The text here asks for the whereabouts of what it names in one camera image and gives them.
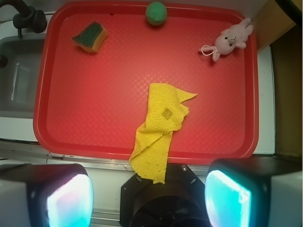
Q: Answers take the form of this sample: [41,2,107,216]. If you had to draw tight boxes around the black octagonal mount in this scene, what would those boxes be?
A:
[119,164,211,227]

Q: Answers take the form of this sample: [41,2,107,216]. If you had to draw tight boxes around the pink plush bunny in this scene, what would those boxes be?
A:
[199,18,254,62]

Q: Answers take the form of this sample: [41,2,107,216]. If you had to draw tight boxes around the green ribbed ball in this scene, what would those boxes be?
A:
[145,2,167,26]

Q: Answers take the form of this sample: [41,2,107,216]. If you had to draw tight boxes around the grey sink basin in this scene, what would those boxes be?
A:
[0,34,45,119]

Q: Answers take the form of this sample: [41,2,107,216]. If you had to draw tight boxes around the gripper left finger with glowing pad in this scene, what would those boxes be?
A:
[0,164,93,227]

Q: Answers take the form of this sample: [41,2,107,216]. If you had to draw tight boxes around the green and yellow sponge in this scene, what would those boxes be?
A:
[72,22,108,53]

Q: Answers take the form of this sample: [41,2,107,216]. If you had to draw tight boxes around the red plastic tray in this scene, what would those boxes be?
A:
[34,1,258,164]

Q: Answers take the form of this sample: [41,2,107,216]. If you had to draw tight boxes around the wooden board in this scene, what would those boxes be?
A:
[251,0,295,52]

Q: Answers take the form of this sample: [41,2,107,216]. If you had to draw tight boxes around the yellow woven cloth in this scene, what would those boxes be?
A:
[129,83,196,184]

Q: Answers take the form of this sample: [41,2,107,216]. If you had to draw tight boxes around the dark metal faucet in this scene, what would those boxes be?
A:
[0,0,47,39]

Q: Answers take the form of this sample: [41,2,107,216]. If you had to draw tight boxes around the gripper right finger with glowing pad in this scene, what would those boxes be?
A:
[205,157,303,227]

